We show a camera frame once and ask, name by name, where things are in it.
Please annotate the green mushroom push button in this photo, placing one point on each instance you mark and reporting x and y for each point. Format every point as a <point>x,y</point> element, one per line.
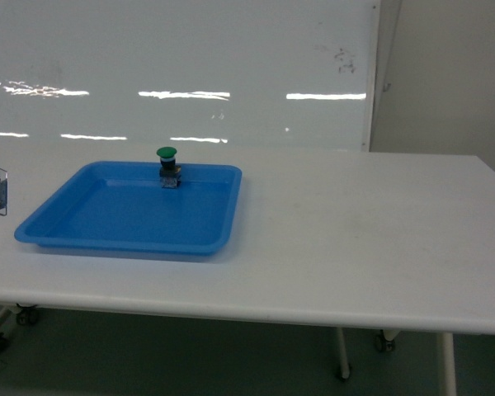
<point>170,171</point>

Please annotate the white glossy back board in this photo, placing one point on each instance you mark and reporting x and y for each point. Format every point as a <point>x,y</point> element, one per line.
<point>264,73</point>

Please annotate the blue plastic tray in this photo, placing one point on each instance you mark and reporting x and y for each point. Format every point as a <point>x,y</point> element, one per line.
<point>123,207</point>

